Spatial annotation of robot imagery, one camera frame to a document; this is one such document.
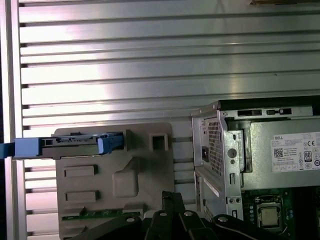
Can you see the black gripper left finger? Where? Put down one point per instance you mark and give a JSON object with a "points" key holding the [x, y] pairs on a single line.
{"points": [[160, 225]]}

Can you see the black PC case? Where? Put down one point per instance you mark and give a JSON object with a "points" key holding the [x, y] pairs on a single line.
{"points": [[212, 150]]}

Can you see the green RAM stick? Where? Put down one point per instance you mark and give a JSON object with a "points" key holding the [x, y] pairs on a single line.
{"points": [[105, 213]]}

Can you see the grey parts rack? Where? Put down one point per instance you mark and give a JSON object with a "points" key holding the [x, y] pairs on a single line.
{"points": [[100, 180]]}

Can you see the hard disk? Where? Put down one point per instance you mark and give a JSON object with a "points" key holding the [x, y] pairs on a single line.
{"points": [[70, 151]]}

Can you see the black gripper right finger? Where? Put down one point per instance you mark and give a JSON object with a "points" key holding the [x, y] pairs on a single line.
{"points": [[195, 225]]}

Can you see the silver CPU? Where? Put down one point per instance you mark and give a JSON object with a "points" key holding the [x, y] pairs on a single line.
{"points": [[270, 217]]}

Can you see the CPU socket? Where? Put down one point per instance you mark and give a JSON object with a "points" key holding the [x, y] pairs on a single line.
{"points": [[257, 217]]}

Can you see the green motherboard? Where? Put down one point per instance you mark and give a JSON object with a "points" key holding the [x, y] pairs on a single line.
{"points": [[300, 212]]}

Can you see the grey power supply unit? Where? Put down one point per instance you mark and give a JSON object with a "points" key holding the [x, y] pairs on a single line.
{"points": [[262, 162]]}

